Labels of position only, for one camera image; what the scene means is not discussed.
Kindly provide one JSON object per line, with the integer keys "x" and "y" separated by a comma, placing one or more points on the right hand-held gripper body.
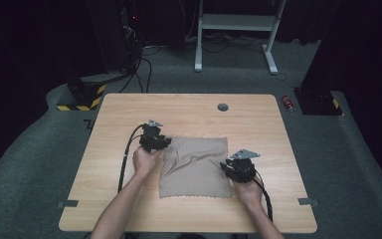
{"x": 243, "y": 167}

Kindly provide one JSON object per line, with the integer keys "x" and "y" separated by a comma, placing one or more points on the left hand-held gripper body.
{"x": 150, "y": 137}

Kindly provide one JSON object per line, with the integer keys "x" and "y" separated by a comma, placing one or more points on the beige cloth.
{"x": 195, "y": 169}

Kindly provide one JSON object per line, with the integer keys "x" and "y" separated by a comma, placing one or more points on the person's left hand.
{"x": 146, "y": 162}

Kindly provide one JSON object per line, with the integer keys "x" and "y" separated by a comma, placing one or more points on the person's right hand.
{"x": 248, "y": 191}

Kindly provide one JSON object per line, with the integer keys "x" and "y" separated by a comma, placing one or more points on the grey table grommet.
{"x": 223, "y": 107}

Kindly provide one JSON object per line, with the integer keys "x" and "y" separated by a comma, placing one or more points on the grey tape strip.
{"x": 307, "y": 201}
{"x": 68, "y": 203}

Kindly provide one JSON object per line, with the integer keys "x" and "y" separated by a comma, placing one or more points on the black yellow striped stand base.
{"x": 86, "y": 96}

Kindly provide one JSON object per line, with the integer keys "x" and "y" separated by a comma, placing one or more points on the red can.
{"x": 287, "y": 103}

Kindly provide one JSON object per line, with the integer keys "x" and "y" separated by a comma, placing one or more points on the black stand base yellow mark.
{"x": 316, "y": 103}

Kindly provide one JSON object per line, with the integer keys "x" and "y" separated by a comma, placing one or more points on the dark equipment rack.
{"x": 131, "y": 33}

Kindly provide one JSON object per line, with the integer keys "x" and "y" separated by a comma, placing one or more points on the white metal stand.
{"x": 238, "y": 22}

